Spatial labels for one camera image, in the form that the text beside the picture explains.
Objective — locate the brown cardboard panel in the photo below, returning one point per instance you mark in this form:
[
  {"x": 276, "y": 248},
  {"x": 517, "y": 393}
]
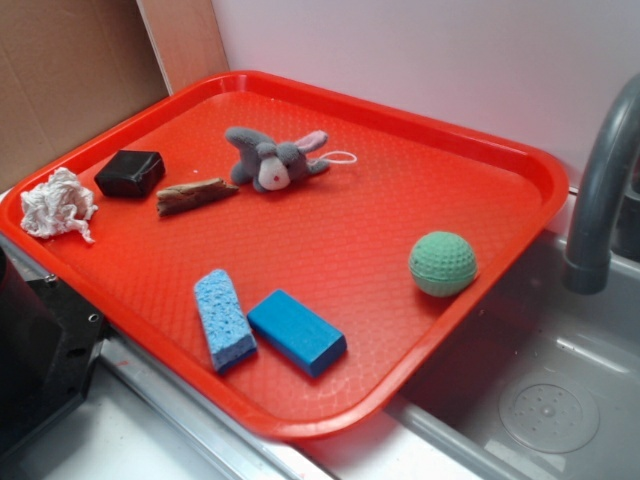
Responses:
[{"x": 70, "y": 70}]

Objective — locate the crumpled white paper towel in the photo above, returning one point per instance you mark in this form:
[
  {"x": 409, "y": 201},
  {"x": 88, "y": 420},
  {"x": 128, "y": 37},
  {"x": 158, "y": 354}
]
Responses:
[{"x": 58, "y": 206}]

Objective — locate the blue wooden block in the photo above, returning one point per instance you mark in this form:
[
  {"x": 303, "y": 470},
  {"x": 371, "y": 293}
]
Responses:
[{"x": 298, "y": 333}]

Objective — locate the grey plush bunny toy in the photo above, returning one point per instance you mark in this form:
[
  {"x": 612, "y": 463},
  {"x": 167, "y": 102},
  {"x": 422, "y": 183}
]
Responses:
[{"x": 270, "y": 166}]

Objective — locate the grey toy faucet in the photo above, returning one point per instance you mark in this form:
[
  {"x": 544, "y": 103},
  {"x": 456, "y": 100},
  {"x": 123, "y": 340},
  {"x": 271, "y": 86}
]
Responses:
[{"x": 605, "y": 219}]

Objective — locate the green foam golf ball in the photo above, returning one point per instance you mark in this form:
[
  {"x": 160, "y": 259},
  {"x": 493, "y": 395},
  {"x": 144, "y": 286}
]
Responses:
[{"x": 442, "y": 264}]

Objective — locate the light blue sponge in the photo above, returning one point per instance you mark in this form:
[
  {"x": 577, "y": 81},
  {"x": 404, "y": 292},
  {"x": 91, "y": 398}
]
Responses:
[{"x": 227, "y": 331}]

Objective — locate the brown wood piece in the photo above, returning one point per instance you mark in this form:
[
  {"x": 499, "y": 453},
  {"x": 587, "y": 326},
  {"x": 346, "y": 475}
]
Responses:
[{"x": 180, "y": 198}]

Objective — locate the red plastic tray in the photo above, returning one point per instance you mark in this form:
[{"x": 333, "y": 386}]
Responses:
[{"x": 339, "y": 242}]

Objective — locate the black rectangular block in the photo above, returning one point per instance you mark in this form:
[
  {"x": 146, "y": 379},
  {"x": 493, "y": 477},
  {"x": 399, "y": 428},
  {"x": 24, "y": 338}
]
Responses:
[{"x": 131, "y": 174}]

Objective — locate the grey toy sink basin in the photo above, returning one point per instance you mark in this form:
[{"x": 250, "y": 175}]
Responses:
[{"x": 537, "y": 382}]

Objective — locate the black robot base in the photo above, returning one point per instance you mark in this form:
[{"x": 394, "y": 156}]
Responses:
[{"x": 51, "y": 337}]

